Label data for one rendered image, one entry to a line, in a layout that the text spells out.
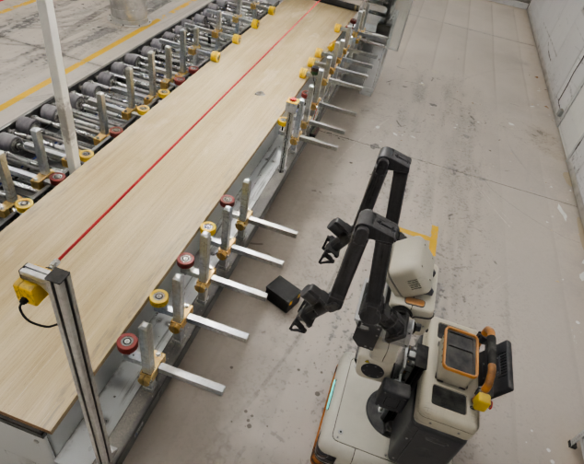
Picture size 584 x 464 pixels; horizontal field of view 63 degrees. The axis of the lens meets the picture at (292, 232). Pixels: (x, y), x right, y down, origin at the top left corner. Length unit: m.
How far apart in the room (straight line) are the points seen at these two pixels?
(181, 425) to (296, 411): 0.64
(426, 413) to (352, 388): 0.66
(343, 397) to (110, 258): 1.38
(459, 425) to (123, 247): 1.66
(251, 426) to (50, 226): 1.48
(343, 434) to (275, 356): 0.73
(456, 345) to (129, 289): 1.44
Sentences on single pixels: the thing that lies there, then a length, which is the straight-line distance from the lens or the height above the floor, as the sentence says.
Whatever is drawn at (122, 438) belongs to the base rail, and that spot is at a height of 0.70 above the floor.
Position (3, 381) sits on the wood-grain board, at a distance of 2.04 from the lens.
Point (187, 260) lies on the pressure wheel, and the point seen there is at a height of 0.90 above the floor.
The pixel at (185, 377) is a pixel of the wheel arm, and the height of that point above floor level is 0.82.
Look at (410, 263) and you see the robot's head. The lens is 1.81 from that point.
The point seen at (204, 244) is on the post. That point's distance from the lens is 2.09.
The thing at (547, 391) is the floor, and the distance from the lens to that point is 3.66.
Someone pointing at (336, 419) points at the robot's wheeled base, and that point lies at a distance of 2.63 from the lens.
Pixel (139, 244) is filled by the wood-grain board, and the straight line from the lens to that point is 2.39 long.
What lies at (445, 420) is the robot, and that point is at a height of 0.79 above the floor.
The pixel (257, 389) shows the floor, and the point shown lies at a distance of 2.95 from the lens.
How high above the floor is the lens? 2.56
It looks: 42 degrees down
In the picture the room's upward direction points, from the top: 12 degrees clockwise
